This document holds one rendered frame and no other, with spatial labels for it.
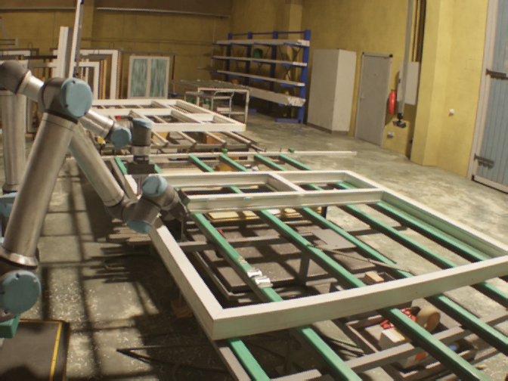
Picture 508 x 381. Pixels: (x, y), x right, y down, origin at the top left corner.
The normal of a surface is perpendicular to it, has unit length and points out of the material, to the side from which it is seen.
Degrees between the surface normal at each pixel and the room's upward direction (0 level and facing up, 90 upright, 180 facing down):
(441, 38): 90
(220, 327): 90
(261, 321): 90
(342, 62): 90
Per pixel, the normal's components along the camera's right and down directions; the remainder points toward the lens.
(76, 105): 0.83, 0.11
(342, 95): 0.38, 0.29
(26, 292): 0.76, 0.32
